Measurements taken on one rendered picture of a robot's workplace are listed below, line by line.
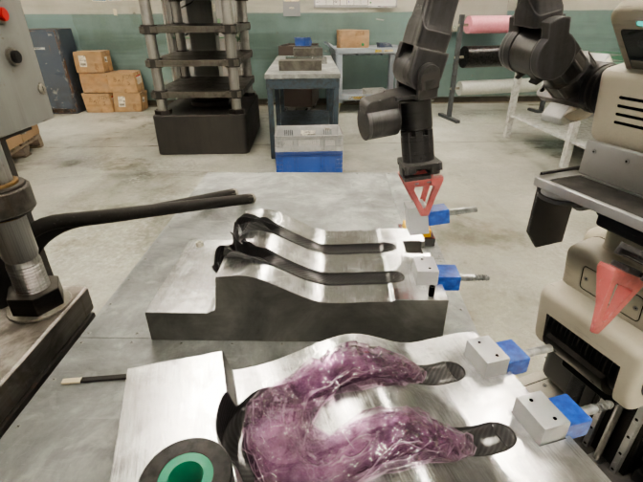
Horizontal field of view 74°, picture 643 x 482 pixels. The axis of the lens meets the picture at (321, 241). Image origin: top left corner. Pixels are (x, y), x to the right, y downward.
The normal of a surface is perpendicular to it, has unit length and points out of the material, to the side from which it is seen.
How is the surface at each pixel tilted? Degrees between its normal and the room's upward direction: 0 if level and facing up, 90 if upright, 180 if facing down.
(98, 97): 96
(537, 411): 0
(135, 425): 0
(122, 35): 90
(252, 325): 90
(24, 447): 0
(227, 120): 90
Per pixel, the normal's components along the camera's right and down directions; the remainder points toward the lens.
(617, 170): -0.94, 0.17
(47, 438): 0.00, -0.88
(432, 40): 0.25, 0.51
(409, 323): -0.02, 0.47
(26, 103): 1.00, 0.00
